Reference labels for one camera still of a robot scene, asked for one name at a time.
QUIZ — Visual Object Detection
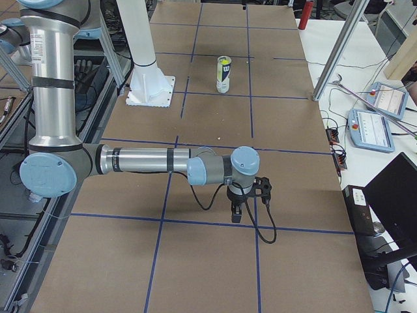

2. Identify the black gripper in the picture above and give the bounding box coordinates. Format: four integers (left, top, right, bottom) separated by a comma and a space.
227, 185, 252, 223

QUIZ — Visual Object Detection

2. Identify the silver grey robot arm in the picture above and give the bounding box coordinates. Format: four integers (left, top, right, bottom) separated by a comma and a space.
19, 1, 268, 223

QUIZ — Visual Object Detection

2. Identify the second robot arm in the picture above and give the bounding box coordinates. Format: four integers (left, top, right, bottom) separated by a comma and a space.
1, 18, 101, 55

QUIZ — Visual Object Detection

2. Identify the clear tennis ball can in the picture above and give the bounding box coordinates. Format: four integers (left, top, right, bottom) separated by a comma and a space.
216, 55, 232, 93

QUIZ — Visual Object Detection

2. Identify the brown paper table cover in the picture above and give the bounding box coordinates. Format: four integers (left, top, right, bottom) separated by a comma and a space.
31, 1, 373, 312

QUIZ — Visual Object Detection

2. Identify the black computer box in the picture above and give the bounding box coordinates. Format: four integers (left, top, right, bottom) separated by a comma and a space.
343, 185, 377, 237

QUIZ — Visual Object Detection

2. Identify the lower teach pendant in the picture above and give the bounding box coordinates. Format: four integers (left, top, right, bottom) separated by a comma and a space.
348, 109, 395, 153

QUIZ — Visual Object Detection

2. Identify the teach pendant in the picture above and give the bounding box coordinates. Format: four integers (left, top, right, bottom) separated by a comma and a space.
348, 109, 395, 153
366, 82, 409, 121

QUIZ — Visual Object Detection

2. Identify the black monitor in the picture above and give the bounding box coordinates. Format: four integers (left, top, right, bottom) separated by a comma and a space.
364, 153, 416, 247

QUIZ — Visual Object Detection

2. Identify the upper teach pendant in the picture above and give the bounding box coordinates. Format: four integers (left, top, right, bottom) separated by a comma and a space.
366, 82, 409, 121

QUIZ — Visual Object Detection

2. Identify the red bottle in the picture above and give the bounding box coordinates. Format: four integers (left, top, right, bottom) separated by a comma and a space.
298, 0, 314, 30

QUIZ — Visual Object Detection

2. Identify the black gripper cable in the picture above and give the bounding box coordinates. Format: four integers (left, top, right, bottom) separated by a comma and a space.
187, 172, 278, 245

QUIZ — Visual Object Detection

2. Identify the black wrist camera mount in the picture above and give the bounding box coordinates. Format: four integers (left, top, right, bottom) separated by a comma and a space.
252, 177, 272, 206

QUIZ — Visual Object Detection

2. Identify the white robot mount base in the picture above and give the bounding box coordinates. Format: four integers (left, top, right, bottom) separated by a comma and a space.
121, 1, 175, 107

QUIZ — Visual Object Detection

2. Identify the aluminium frame post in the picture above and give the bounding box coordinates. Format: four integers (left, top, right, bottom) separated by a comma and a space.
312, 0, 369, 101

